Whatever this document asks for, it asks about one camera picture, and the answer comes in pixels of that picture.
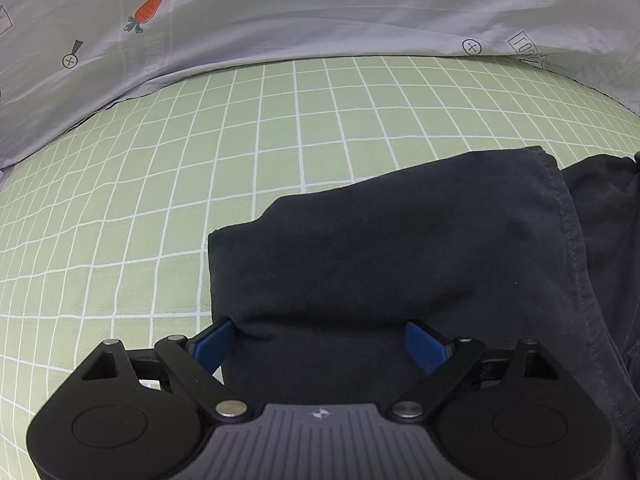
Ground green checked mat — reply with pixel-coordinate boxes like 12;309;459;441
0;56;640;480

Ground black pants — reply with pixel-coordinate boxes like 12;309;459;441
206;145;640;480

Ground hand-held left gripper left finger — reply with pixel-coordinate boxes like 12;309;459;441
80;319;253;421

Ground grey printed sheet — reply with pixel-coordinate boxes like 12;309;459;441
0;0;640;171

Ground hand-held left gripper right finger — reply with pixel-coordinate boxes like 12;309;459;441
390;321;563;420

